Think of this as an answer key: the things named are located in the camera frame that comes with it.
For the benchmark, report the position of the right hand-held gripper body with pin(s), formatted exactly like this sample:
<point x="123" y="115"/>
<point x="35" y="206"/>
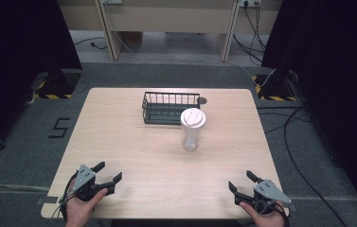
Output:
<point x="269" y="195"/>

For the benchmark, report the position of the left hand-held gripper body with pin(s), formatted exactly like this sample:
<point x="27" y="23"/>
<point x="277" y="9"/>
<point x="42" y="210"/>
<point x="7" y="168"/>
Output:
<point x="84" y="180"/>

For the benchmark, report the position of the clear bottle with white lid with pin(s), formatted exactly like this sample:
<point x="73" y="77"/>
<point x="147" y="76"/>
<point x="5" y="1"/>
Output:
<point x="192" y="127"/>

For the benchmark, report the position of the person's right hand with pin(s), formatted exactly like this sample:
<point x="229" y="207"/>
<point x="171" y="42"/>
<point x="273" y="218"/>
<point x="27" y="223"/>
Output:
<point x="263" y="219"/>

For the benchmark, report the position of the person's left hand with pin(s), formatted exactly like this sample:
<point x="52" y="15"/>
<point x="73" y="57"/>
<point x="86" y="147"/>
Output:
<point x="80" y="209"/>

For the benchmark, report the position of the stand base with hazard tape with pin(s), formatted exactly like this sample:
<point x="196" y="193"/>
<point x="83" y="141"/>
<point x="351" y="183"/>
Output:
<point x="275" y="90"/>
<point x="57" y="83"/>

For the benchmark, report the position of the black curtain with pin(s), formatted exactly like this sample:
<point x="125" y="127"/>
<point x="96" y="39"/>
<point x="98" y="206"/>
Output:
<point x="15" y="63"/>
<point x="334" y="78"/>

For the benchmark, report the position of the beige desk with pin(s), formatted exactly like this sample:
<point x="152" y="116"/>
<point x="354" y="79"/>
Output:
<point x="166" y="15"/>

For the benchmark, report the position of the white wall socket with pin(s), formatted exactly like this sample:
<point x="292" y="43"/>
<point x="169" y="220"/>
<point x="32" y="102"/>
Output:
<point x="250" y="3"/>

